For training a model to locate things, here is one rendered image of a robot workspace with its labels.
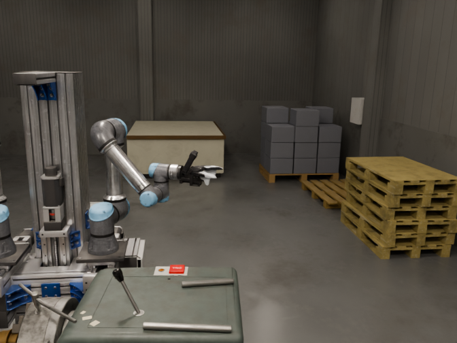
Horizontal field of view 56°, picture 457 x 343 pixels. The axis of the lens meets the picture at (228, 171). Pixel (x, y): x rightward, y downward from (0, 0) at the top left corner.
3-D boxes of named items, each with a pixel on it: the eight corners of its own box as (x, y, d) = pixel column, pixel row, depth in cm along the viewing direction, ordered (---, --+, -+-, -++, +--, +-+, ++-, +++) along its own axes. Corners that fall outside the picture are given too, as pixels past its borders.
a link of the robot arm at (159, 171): (154, 177, 221) (154, 160, 219) (174, 178, 218) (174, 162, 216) (147, 180, 213) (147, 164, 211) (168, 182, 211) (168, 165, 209)
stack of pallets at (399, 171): (456, 258, 492) (469, 180, 470) (382, 261, 480) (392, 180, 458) (398, 219, 618) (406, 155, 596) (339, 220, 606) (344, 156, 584)
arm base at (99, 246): (90, 243, 224) (89, 226, 222) (120, 243, 226) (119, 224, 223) (85, 256, 209) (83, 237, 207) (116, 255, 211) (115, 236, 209)
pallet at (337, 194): (384, 209, 657) (385, 201, 654) (325, 211, 645) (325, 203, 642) (349, 185, 790) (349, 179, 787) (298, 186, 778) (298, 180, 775)
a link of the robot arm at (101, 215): (84, 234, 211) (83, 207, 208) (99, 224, 224) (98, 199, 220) (107, 237, 208) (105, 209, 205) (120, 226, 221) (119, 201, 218)
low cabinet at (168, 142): (213, 155, 1033) (214, 120, 1014) (225, 178, 822) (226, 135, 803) (137, 156, 1009) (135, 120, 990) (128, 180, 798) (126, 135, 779)
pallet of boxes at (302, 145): (322, 170, 904) (326, 106, 873) (338, 181, 817) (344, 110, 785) (258, 171, 886) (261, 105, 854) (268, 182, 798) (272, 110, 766)
